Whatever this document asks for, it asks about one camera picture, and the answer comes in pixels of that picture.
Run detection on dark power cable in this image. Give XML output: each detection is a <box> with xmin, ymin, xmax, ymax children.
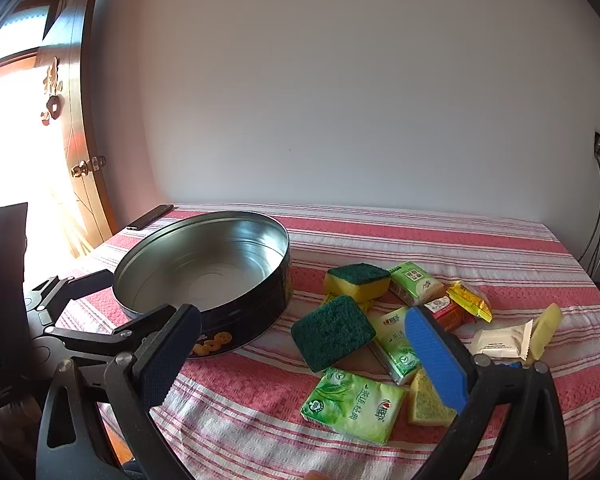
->
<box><xmin>577</xmin><ymin>160</ymin><xmax>600</xmax><ymax>272</ymax></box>

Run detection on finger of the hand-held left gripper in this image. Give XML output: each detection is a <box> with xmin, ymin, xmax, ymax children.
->
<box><xmin>30</xmin><ymin>269</ymin><xmax>115</xmax><ymax>322</ymax></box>
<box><xmin>45</xmin><ymin>305</ymin><xmax>181</xmax><ymax>358</ymax></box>

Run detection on wooden door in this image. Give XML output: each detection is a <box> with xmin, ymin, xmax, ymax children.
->
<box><xmin>0</xmin><ymin>0</ymin><xmax>120</xmax><ymax>261</ymax></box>

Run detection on round metal tin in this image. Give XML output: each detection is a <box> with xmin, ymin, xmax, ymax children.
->
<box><xmin>112</xmin><ymin>211</ymin><xmax>292</xmax><ymax>359</ymax></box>

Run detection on small green tissue pack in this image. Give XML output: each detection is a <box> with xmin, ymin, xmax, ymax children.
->
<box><xmin>370</xmin><ymin>307</ymin><xmax>424</xmax><ymax>386</ymax></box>

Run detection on black smartphone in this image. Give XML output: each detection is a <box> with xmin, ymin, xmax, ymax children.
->
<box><xmin>126</xmin><ymin>204</ymin><xmax>175</xmax><ymax>231</ymax></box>

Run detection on large green tissue pack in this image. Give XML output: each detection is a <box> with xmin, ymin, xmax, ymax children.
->
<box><xmin>300</xmin><ymin>367</ymin><xmax>407</xmax><ymax>446</ymax></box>

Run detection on green and beige tissue pack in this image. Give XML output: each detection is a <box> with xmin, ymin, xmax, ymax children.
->
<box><xmin>389</xmin><ymin>261</ymin><xmax>445</xmax><ymax>307</ymax></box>

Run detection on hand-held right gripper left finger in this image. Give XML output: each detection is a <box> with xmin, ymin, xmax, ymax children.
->
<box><xmin>36</xmin><ymin>303</ymin><xmax>203</xmax><ymax>480</ymax></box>

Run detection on yellow snack packet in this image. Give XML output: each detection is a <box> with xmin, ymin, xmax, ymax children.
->
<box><xmin>447</xmin><ymin>280</ymin><xmax>494</xmax><ymax>324</ymax></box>

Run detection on thick green-topped yellow sponge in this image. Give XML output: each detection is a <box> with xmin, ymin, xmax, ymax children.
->
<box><xmin>325</xmin><ymin>262</ymin><xmax>392</xmax><ymax>307</ymax></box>

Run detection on white snack packet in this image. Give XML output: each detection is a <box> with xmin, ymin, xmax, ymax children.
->
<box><xmin>470</xmin><ymin>320</ymin><xmax>534</xmax><ymax>361</ymax></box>

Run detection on green scouring sponge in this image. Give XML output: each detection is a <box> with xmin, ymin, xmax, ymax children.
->
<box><xmin>291</xmin><ymin>295</ymin><xmax>377</xmax><ymax>374</ymax></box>

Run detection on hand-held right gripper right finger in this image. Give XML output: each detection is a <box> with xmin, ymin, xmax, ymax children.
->
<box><xmin>404</xmin><ymin>305</ymin><xmax>570</xmax><ymax>480</ymax></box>

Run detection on red striped tablecloth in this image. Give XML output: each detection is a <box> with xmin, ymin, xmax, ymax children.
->
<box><xmin>55</xmin><ymin>203</ymin><xmax>600</xmax><ymax>480</ymax></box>

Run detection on brass door knob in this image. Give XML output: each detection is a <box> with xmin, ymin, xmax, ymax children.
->
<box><xmin>71</xmin><ymin>156</ymin><xmax>107</xmax><ymax>179</ymax></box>

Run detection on red snack packet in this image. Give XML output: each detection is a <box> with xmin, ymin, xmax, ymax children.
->
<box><xmin>422</xmin><ymin>295</ymin><xmax>474</xmax><ymax>334</ymax></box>

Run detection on gold door ornament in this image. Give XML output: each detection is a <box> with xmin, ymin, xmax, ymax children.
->
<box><xmin>38</xmin><ymin>55</ymin><xmax>64</xmax><ymax>126</ymax></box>

